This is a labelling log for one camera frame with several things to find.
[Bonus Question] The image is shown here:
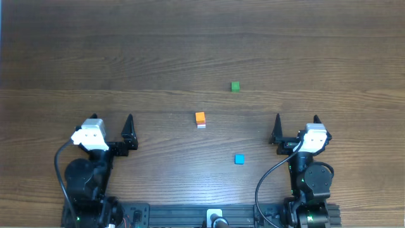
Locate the mounting rail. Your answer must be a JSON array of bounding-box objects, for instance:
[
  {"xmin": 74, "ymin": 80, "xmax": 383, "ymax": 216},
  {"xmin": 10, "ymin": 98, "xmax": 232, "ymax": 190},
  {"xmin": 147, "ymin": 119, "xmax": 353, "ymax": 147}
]
[{"xmin": 61, "ymin": 202, "xmax": 342, "ymax": 228}]

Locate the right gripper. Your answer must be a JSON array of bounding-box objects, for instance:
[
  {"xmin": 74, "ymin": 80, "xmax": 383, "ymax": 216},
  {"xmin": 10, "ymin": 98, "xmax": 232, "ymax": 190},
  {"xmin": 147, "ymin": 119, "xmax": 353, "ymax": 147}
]
[{"xmin": 269, "ymin": 113, "xmax": 323, "ymax": 156}]

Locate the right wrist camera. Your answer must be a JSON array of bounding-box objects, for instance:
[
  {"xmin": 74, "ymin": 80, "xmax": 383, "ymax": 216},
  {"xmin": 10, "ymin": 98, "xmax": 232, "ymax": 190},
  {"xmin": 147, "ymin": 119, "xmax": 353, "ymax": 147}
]
[{"xmin": 297, "ymin": 122, "xmax": 328, "ymax": 154}]

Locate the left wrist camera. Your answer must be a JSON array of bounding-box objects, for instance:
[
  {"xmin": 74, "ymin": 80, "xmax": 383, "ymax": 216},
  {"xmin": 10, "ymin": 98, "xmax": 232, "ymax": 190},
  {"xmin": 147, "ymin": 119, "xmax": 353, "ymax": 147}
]
[{"xmin": 70, "ymin": 118, "xmax": 110, "ymax": 152}]

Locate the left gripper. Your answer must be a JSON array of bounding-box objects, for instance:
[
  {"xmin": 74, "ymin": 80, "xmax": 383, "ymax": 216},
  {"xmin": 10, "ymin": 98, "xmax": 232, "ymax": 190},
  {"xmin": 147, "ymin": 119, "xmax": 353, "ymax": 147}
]
[{"xmin": 89, "ymin": 113, "xmax": 139, "ymax": 157}]

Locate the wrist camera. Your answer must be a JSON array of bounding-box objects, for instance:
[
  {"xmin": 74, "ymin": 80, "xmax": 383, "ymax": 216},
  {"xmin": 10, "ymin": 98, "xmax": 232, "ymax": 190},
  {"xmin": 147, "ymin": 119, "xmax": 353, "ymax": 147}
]
[
  {"xmin": 297, "ymin": 122, "xmax": 328, "ymax": 154},
  {"xmin": 70, "ymin": 118, "xmax": 110, "ymax": 152}
]

